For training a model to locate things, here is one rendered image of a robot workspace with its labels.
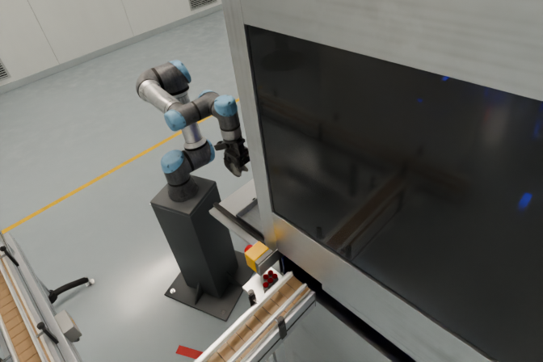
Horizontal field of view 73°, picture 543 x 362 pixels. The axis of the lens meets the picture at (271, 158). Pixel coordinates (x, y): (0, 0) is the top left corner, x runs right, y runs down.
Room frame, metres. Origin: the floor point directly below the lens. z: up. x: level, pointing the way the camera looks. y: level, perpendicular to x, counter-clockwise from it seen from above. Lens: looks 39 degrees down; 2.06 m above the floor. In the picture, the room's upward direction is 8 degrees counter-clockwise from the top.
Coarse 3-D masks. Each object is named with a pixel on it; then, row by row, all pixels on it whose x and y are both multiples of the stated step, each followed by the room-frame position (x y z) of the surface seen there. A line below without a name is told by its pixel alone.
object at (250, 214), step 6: (252, 204) 1.13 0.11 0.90; (258, 204) 1.14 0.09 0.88; (240, 210) 1.09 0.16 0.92; (246, 210) 1.11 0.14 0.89; (252, 210) 1.11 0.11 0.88; (258, 210) 1.11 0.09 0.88; (240, 216) 1.08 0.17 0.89; (246, 216) 1.08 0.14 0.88; (252, 216) 1.08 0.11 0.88; (258, 216) 1.08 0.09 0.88; (246, 222) 1.02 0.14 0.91; (252, 222) 1.04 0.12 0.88; (258, 222) 1.04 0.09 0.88; (252, 228) 1.00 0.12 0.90; (258, 228) 1.01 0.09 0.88
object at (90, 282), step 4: (76, 280) 1.45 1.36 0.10; (80, 280) 1.45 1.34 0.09; (84, 280) 1.45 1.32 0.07; (88, 280) 1.47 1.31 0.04; (92, 280) 1.49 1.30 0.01; (64, 284) 1.41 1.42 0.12; (68, 284) 1.41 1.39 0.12; (72, 284) 1.41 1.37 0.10; (76, 284) 1.42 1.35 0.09; (80, 284) 1.43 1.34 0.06; (88, 284) 1.46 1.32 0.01; (92, 284) 1.46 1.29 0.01; (60, 288) 1.38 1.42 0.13; (64, 288) 1.38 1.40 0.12; (68, 288) 1.39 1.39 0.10; (52, 292) 1.35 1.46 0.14; (56, 292) 1.36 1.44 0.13; (60, 292) 1.36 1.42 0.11; (52, 296) 1.33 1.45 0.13; (56, 296) 1.34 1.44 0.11; (52, 300) 1.31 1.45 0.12; (56, 300) 1.32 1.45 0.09
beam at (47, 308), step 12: (12, 240) 1.44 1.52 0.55; (24, 264) 1.26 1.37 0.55; (24, 276) 1.18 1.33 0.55; (36, 288) 1.09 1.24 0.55; (36, 300) 1.03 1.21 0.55; (48, 300) 1.09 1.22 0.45; (48, 312) 0.96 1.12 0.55; (60, 336) 0.83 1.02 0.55; (72, 348) 0.79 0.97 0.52; (72, 360) 0.72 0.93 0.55
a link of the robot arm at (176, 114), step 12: (144, 72) 1.47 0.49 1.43; (144, 84) 1.38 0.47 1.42; (156, 84) 1.40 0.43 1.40; (144, 96) 1.35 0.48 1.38; (156, 96) 1.26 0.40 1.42; (168, 96) 1.23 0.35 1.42; (168, 108) 1.15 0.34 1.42; (180, 108) 1.12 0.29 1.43; (192, 108) 1.12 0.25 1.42; (168, 120) 1.09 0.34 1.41; (180, 120) 1.08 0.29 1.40; (192, 120) 1.11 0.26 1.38
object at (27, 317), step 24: (0, 240) 1.08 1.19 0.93; (0, 264) 0.92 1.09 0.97; (0, 288) 0.84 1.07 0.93; (24, 288) 0.82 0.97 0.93; (0, 312) 0.74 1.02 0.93; (24, 312) 0.71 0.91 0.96; (0, 336) 0.65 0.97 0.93; (24, 336) 0.64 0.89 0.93; (48, 336) 0.62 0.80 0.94; (0, 360) 0.54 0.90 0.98; (24, 360) 0.56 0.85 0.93; (48, 360) 0.55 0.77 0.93
